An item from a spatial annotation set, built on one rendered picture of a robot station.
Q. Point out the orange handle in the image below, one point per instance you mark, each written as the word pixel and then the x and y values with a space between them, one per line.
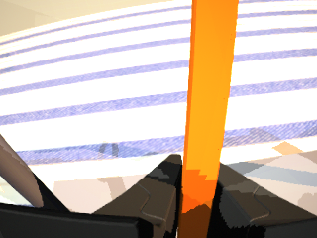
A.
pixel 212 41

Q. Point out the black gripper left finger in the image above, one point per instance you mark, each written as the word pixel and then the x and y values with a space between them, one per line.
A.
pixel 148 209

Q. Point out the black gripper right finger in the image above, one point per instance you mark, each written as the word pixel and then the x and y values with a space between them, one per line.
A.
pixel 244 209

